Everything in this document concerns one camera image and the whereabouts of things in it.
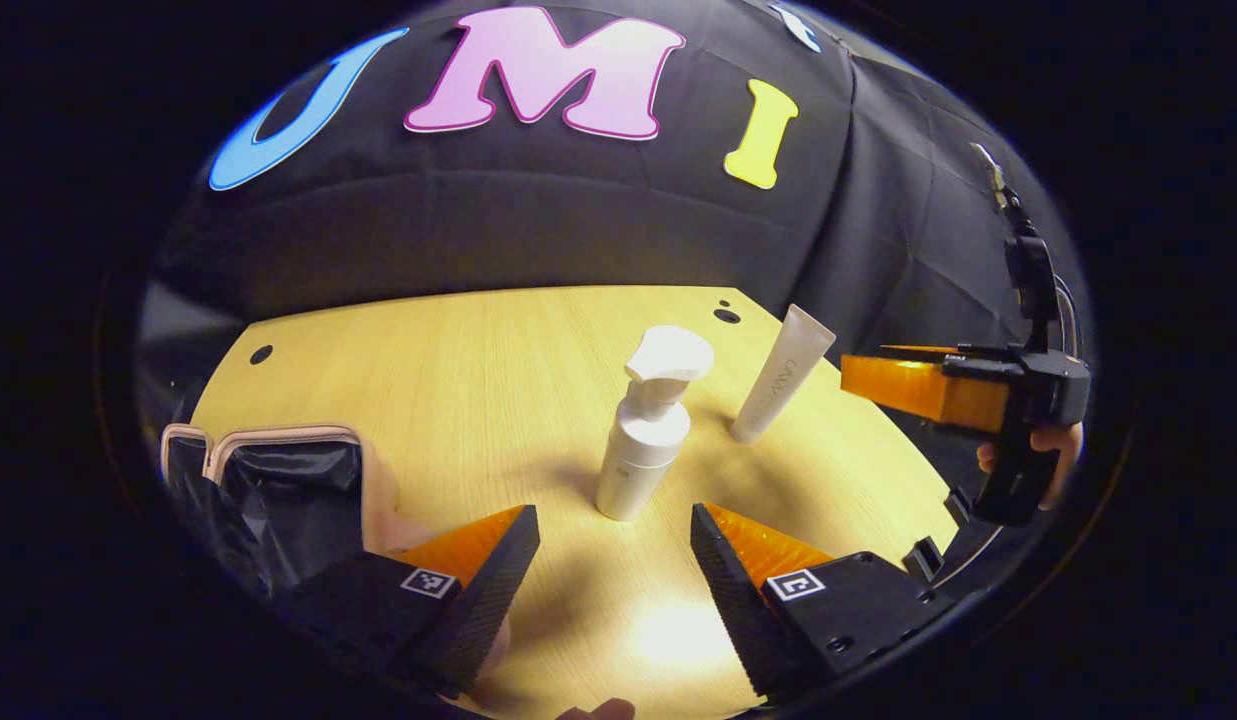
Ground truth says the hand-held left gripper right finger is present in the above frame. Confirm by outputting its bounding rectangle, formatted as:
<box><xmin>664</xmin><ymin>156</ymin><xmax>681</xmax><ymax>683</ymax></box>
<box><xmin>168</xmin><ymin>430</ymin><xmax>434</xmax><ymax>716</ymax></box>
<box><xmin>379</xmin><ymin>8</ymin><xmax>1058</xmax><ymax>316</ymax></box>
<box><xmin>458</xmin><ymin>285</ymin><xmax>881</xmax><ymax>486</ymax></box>
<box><xmin>689</xmin><ymin>501</ymin><xmax>956</xmax><ymax>700</ymax></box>

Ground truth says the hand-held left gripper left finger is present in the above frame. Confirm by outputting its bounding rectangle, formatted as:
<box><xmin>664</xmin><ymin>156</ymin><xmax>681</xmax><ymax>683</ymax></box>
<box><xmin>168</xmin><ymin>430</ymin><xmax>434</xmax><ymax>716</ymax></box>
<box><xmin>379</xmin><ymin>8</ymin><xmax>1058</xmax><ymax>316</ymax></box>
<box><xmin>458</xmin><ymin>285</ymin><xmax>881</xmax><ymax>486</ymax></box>
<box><xmin>273</xmin><ymin>503</ymin><xmax>542</xmax><ymax>700</ymax></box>

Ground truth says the white skin care tube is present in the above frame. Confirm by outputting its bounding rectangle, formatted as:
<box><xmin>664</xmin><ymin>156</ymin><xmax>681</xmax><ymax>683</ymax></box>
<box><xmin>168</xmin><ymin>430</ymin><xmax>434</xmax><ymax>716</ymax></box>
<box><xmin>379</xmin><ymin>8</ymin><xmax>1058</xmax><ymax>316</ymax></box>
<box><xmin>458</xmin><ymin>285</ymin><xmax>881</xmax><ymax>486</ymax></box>
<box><xmin>730</xmin><ymin>304</ymin><xmax>837</xmax><ymax>444</ymax></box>

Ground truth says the white pump bottle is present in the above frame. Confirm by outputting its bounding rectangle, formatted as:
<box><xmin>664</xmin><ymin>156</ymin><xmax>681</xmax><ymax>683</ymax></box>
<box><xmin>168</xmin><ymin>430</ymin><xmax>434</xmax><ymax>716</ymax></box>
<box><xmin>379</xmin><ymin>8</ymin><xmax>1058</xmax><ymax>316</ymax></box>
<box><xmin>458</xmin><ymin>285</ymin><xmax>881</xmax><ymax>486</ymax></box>
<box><xmin>595</xmin><ymin>325</ymin><xmax>716</xmax><ymax>522</ymax></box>

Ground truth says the pink suitcase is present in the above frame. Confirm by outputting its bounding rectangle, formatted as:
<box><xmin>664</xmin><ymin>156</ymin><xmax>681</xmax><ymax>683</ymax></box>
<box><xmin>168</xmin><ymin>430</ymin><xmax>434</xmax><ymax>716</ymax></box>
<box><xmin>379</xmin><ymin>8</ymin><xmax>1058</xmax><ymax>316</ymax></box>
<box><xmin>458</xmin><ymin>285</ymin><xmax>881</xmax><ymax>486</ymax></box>
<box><xmin>161</xmin><ymin>423</ymin><xmax>439</xmax><ymax>601</ymax></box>

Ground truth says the black backdrop cloth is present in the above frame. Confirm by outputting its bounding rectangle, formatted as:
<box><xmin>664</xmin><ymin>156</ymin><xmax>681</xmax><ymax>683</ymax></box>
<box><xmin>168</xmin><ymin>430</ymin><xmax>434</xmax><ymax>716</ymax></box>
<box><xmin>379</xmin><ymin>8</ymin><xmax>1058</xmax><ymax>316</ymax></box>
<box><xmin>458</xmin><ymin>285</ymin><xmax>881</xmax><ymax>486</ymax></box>
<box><xmin>138</xmin><ymin>0</ymin><xmax>1094</xmax><ymax>501</ymax></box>

